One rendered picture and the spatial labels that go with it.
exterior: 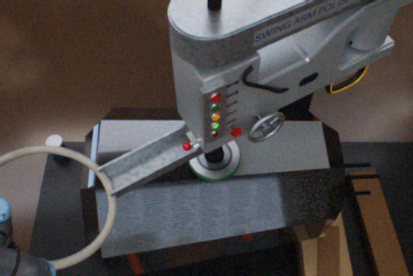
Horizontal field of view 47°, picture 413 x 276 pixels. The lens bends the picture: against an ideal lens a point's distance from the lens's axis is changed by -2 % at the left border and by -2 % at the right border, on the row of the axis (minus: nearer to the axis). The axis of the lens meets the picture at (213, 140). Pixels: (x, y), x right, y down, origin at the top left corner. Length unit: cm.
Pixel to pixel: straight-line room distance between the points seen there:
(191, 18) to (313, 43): 49
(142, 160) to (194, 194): 33
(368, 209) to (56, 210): 178
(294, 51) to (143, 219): 95
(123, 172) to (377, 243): 154
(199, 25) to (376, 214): 185
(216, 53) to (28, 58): 250
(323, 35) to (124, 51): 212
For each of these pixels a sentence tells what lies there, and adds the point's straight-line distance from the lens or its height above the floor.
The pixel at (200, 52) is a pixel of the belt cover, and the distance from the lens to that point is 131.
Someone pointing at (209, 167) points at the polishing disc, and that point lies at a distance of 198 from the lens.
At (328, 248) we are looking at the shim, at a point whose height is 22.
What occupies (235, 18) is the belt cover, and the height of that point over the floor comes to 167.
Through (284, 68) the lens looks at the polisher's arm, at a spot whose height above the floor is 137.
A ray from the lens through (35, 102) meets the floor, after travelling 342.
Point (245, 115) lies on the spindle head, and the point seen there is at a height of 124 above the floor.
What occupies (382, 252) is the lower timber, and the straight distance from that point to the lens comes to 279.
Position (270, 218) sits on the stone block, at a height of 66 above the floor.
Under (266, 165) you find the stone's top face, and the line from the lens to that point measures 206.
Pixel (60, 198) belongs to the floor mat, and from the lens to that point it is 298.
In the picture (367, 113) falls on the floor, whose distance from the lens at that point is 331.
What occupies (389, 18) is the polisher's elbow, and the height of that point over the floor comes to 139.
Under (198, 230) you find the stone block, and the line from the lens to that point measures 210.
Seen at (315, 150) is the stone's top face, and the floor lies 80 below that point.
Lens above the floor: 261
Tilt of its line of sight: 59 degrees down
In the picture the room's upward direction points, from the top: straight up
